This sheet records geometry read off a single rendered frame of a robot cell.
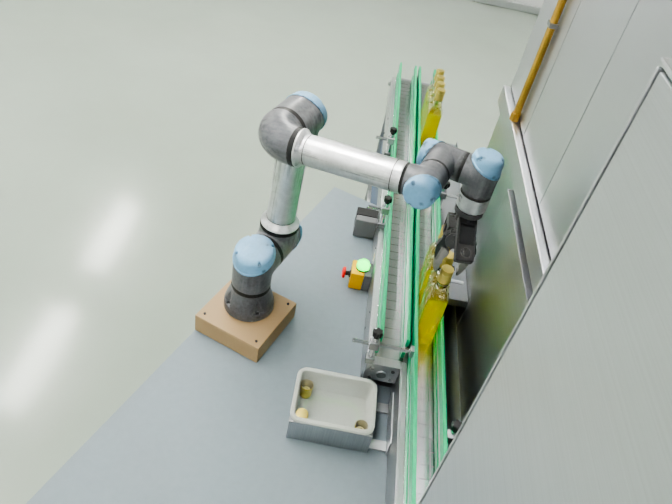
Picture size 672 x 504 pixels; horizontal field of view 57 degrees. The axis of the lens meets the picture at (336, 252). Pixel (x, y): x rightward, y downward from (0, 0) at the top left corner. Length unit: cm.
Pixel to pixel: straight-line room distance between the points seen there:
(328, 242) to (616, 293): 201
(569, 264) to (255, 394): 152
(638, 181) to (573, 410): 10
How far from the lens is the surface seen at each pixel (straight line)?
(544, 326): 33
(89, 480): 167
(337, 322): 198
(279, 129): 148
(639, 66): 126
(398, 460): 159
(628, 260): 27
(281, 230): 179
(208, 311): 187
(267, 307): 185
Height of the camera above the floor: 222
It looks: 41 degrees down
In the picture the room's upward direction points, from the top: 13 degrees clockwise
